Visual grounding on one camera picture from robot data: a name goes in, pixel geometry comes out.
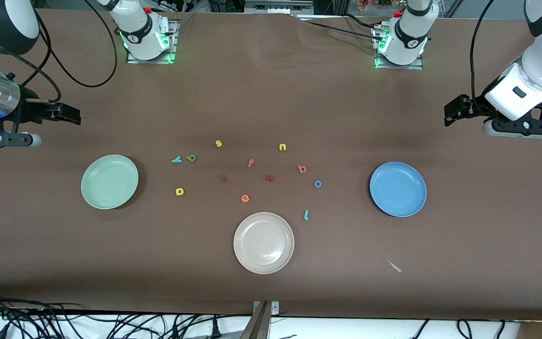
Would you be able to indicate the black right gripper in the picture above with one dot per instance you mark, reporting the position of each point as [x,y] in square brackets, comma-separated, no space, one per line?
[30,107]

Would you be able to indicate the grey metal table leg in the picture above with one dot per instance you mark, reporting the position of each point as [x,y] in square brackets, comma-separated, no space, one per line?
[257,327]

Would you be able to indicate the silver metal rail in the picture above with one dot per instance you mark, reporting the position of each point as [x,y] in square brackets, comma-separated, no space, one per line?
[278,5]

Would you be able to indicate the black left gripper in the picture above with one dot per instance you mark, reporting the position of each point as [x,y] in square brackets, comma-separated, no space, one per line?
[477,106]

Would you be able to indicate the beige plate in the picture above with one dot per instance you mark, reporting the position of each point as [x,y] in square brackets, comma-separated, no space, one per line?
[264,243]

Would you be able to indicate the orange artificial flowers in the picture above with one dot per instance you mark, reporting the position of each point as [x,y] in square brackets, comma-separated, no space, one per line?
[374,4]

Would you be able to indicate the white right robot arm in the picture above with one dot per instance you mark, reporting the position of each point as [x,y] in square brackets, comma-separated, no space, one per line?
[141,33]

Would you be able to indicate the white paper scrap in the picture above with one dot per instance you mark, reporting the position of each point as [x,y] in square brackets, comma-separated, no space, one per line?
[394,266]

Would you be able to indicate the green plate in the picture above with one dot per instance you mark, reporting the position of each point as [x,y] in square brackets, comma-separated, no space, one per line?
[109,181]

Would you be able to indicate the blue plate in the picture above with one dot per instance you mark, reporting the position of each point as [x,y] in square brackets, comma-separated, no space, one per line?
[398,189]

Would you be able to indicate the silver metal bracket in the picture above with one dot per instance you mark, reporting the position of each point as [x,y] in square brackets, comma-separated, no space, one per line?
[274,308]

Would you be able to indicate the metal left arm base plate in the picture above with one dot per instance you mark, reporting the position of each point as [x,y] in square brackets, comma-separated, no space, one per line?
[407,67]

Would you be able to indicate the green foam letter g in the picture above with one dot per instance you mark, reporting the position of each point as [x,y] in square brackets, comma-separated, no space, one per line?
[194,159]

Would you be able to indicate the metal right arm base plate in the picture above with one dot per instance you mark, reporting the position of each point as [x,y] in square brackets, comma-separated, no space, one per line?
[173,42]

